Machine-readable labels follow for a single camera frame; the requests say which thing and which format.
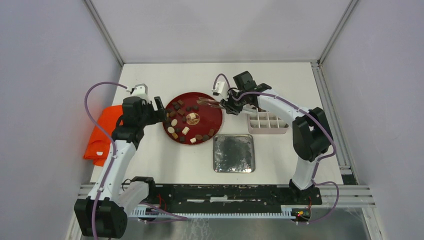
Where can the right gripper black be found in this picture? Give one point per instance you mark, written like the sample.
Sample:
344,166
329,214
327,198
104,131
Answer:
229,108

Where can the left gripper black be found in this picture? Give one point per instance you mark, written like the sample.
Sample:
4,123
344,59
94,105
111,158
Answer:
157,115

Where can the round red plate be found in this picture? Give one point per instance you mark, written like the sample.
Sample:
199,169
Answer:
194,124

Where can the metal serving tongs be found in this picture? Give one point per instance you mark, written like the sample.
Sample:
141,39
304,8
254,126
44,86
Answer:
215,104

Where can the pink divided chocolate box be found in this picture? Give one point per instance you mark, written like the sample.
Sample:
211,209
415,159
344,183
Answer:
262,122

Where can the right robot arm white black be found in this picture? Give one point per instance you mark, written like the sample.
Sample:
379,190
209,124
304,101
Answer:
312,139

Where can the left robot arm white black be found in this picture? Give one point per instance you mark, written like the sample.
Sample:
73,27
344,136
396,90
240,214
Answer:
104,213

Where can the white oval chocolate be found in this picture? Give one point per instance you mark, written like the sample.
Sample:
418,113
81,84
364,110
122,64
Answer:
171,130

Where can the square metal tray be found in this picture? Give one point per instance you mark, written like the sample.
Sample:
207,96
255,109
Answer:
233,153

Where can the orange cloth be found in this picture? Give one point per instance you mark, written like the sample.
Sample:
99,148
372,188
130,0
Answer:
98,146

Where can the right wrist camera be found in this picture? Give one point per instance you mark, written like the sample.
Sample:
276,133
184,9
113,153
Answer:
220,89

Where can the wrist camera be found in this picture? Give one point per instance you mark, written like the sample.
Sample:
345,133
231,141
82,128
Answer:
141,91
220,89

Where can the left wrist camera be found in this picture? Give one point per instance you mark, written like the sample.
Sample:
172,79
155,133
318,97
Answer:
141,91

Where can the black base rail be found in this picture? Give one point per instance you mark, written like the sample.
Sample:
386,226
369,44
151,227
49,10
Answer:
229,199

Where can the white toothed cable strip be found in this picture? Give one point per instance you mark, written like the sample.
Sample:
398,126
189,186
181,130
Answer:
143,211

